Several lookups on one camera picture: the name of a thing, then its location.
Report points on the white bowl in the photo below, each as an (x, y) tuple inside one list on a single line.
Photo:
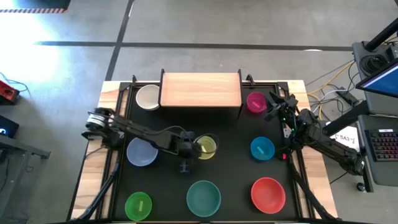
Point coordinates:
[(146, 97)]

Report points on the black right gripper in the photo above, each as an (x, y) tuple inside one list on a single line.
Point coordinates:
[(284, 110)]

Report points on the black mat with hazard stripes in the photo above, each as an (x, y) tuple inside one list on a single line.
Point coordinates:
[(34, 3)]

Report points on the lavender bowl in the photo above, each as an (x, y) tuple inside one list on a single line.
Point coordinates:
[(140, 154)]

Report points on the green translucent small bowl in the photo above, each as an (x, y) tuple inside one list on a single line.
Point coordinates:
[(133, 206)]

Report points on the small red switch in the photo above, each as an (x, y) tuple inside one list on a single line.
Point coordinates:
[(283, 156)]

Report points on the black diagonal support bar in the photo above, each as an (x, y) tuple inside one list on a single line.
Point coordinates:
[(345, 119)]

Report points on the monitor with blue screen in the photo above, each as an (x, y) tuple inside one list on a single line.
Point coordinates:
[(385, 82)]

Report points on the black device with blue light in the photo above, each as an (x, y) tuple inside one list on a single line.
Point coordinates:
[(9, 126)]

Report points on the blue translucent small bowl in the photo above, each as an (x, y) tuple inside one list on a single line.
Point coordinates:
[(265, 146)]

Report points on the backlit black keyboard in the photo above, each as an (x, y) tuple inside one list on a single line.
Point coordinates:
[(384, 144)]

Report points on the wooden shelf with black frame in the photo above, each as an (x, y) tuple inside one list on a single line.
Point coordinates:
[(200, 90)]

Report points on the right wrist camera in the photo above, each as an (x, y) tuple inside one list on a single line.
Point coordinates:
[(292, 100)]

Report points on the red device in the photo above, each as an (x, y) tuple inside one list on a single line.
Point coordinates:
[(7, 92)]

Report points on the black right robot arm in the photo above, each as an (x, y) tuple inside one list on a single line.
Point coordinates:
[(329, 146)]

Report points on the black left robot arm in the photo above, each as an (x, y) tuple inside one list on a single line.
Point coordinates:
[(140, 132)]

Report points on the red large bowl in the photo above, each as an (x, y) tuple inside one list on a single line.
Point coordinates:
[(268, 196)]

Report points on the black table clamp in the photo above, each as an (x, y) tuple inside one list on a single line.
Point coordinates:
[(249, 79), (134, 79)]

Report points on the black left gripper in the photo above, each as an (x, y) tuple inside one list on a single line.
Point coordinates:
[(188, 144)]

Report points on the black caster wheel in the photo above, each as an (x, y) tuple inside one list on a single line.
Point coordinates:
[(361, 187)]

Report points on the black monitor pole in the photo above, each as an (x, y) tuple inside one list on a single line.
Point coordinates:
[(382, 35)]

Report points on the grey equipment cart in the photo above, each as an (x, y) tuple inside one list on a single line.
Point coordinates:
[(385, 174)]

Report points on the white paper label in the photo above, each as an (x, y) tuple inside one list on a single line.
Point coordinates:
[(345, 138)]

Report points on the grey metal stand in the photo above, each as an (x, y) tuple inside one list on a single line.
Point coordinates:
[(18, 146)]

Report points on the teal large bowl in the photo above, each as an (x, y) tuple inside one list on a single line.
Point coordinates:
[(203, 199)]

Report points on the yellow translucent small bowl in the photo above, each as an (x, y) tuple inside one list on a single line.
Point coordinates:
[(209, 147)]

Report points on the black table mat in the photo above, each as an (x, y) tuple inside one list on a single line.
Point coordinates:
[(230, 169)]

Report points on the black power strip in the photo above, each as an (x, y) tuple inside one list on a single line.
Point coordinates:
[(348, 97)]

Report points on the pink translucent small bowl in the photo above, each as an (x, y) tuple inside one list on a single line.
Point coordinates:
[(252, 100)]

